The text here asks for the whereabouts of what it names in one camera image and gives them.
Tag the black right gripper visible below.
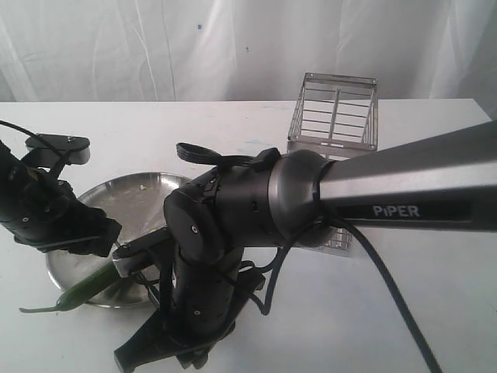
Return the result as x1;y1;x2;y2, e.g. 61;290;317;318
114;248;263;372

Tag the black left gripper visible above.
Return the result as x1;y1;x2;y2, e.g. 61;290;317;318
1;162;121;257

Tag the green chili pepper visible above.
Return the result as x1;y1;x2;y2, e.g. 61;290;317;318
19;262;120;314

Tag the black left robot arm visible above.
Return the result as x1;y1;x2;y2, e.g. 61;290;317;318
1;144;122;257

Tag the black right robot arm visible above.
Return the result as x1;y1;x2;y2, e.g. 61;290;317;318
113;121;496;372

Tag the round steel plate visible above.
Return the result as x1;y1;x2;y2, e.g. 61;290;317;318
46;172;189;309

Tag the white backdrop curtain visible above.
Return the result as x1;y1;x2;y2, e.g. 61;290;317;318
1;1;496;110

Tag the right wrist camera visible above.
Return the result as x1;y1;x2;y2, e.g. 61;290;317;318
111;227;176;278

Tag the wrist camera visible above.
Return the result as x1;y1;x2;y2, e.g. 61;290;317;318
111;227;176;278
23;134;90;170

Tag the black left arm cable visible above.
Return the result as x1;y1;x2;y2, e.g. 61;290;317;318
0;120;71;183

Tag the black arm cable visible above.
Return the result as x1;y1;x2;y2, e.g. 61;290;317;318
0;120;71;183
176;141;443;373

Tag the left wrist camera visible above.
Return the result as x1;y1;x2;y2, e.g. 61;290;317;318
23;134;90;170

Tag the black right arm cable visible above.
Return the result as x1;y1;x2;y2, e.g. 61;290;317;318
176;141;443;373

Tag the wire metal utensil holder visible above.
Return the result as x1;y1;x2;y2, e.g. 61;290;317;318
285;71;379;258

